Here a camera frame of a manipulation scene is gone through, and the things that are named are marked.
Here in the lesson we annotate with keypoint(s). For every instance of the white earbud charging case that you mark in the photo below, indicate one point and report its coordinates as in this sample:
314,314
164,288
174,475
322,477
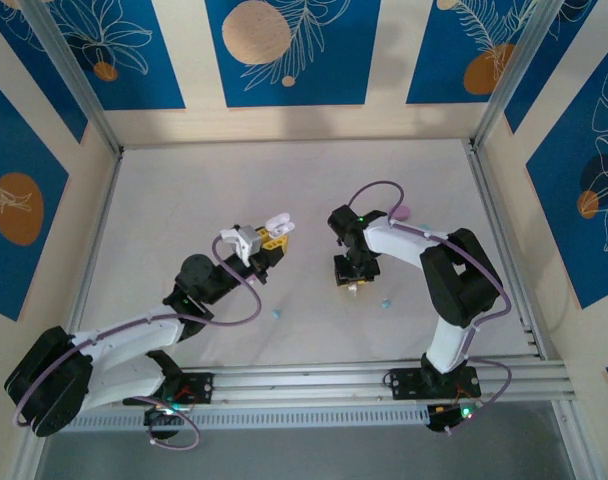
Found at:
279,222

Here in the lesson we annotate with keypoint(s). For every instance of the pink earbud charging case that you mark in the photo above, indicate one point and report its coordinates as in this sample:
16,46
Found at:
403,214

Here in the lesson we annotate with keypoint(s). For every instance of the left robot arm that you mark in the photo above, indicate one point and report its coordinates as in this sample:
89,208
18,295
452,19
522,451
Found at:
124,340

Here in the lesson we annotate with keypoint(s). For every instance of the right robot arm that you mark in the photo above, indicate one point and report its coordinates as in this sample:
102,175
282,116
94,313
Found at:
459,280

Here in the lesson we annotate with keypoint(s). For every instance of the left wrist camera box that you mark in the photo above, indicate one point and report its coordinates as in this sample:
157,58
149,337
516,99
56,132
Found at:
244,242

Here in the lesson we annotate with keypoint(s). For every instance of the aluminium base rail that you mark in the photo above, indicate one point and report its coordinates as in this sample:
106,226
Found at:
304,382

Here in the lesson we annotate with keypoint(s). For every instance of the aluminium table side rail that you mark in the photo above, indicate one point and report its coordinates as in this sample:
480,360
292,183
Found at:
101,225
506,250

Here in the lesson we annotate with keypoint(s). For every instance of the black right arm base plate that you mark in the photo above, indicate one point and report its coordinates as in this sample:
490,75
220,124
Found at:
404,382

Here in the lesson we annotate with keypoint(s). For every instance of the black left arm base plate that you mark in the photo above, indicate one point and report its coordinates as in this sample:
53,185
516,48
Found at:
199,387

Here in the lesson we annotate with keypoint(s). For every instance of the aluminium frame leg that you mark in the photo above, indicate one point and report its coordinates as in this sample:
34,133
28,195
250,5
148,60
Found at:
29,455
571,445

